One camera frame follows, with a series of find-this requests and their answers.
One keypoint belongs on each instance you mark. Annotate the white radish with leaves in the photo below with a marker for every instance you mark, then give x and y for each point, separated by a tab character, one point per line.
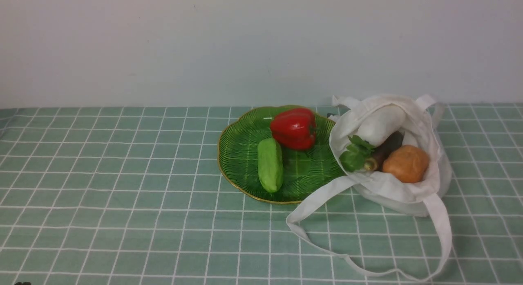
372	132

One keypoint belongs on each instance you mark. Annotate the white cloth bag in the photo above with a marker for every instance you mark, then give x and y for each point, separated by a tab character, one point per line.
418	199

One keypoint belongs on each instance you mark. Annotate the green cucumber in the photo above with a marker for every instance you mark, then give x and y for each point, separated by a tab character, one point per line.
270	165

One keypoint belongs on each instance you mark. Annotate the green leaf-shaped plate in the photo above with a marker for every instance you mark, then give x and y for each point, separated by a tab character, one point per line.
303	171

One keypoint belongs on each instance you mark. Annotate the red bell pepper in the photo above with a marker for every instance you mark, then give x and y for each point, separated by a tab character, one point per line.
295	129

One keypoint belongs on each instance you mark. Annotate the dark purple eggplant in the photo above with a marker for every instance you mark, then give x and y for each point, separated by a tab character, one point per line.
382	152

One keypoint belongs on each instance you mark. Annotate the orange-brown potato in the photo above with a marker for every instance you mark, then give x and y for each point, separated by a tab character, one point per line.
408	164

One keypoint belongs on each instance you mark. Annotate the green checkered tablecloth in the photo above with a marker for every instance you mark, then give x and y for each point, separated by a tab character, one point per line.
134	196

